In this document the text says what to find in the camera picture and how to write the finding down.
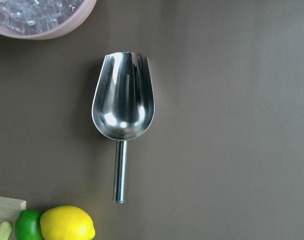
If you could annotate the yellow lemon near lime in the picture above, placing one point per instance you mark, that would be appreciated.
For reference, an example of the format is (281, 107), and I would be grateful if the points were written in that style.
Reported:
(67, 223)

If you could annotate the yellow-green plastic knife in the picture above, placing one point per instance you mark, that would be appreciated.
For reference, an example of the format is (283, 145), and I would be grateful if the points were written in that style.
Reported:
(5, 230)

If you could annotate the green lime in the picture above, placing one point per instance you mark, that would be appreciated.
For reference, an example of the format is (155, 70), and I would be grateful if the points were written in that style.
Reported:
(27, 226)

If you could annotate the steel ice scoop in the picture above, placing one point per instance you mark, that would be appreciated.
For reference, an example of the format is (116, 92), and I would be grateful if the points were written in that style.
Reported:
(123, 107)

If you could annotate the bamboo cutting board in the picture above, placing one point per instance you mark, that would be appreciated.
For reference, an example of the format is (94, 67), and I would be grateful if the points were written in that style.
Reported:
(10, 209)

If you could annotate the pink bowl of ice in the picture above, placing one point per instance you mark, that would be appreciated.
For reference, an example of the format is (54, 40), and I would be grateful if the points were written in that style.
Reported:
(42, 19)

